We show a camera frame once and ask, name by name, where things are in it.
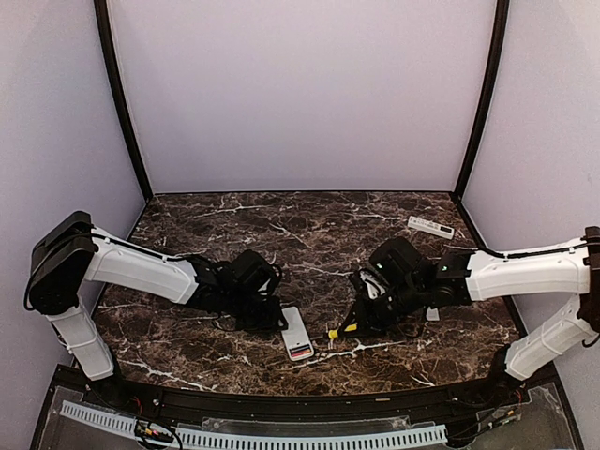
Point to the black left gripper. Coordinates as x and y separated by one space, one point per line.
271 322

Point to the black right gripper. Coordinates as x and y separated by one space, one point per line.
366 321

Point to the grey remote control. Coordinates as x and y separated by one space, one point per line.
297 334

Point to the grey battery cover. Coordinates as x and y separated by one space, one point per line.
432 315

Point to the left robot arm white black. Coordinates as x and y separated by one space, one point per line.
76 251

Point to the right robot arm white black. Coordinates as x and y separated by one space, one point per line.
399 280

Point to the white remote control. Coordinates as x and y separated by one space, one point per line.
431 227

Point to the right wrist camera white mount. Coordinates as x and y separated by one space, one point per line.
368 284

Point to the white slotted cable duct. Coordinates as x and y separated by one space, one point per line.
230 434

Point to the right black frame post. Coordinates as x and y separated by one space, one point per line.
485 98

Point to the black frame post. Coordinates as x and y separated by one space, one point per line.
105 34
485 98

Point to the left black frame post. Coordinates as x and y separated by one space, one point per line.
105 34

